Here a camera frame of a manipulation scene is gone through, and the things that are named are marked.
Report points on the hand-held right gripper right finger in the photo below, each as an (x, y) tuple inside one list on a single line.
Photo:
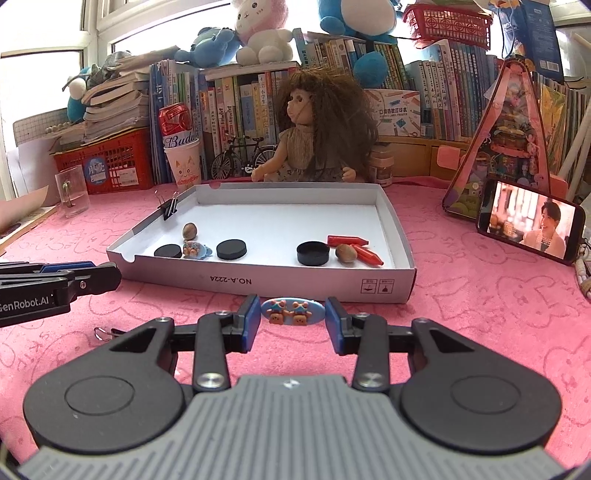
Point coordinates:
[(334, 325)]

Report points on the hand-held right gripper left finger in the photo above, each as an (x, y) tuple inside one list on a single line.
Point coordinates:
[(251, 323)]

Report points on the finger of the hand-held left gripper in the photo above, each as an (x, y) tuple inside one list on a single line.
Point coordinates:
[(92, 279), (67, 266)]

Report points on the blue bear hair clip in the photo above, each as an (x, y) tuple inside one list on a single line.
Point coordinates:
[(196, 250), (290, 313)]

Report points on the black binder clip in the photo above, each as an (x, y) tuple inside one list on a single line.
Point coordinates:
[(169, 210), (117, 332)]

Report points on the brown nut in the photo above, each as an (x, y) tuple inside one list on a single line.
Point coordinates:
[(346, 253), (190, 230)]

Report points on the red crayon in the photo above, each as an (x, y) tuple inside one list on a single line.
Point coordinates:
[(369, 256), (346, 240)]

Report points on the black round disc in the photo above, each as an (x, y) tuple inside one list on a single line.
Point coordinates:
[(167, 250), (232, 249)]

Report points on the white cardboard box tray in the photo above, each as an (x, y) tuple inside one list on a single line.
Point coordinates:
[(286, 217)]

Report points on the clear glass cup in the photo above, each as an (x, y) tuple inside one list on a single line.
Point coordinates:
[(73, 194)]

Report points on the black round cap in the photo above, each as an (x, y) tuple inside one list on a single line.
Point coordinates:
[(313, 254)]

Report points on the red plastic crate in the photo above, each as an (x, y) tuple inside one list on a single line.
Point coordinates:
[(111, 166)]

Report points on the grid cutting board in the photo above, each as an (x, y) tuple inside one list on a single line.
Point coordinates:
[(37, 129)]

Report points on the cat print paper cup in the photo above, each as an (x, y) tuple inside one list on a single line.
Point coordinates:
[(183, 164)]

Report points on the pink printed blanket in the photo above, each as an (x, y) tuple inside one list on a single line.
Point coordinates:
[(485, 314)]

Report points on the black miniature bicycle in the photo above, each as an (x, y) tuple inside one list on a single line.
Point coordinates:
[(231, 164)]

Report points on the blue white round plush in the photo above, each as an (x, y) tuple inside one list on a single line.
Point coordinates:
[(76, 101)]

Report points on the small lidded jar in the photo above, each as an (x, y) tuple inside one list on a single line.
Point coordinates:
[(382, 166)]

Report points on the stack of worn books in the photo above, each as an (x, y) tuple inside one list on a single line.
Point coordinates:
[(117, 106)]

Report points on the red beer can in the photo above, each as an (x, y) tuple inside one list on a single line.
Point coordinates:
[(175, 124)]

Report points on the brown haired doll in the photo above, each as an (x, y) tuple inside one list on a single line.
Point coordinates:
[(304, 143)]

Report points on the row of tall books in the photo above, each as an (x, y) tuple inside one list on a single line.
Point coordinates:
[(226, 110)]

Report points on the black smartphone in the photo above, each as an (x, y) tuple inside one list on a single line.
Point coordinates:
[(526, 219)]

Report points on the white printed carton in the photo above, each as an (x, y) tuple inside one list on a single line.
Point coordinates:
[(395, 113)]

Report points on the pink triangular toy house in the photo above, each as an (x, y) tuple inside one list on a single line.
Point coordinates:
[(503, 138)]

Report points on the row of shelf books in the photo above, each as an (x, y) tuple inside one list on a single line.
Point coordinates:
[(438, 92)]

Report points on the small blue bear plush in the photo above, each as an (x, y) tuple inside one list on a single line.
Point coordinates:
[(207, 46)]

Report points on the pink white rabbit plush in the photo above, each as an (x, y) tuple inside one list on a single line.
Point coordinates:
[(263, 27)]

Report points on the white plastic pipes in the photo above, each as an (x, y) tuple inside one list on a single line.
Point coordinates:
[(577, 138)]

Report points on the large blue white plush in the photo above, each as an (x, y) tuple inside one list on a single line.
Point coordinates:
[(355, 14)]

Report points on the red plastic basket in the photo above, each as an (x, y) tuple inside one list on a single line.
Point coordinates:
[(448, 23)]

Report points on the dark blue carton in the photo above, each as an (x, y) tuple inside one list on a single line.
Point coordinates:
[(535, 32)]

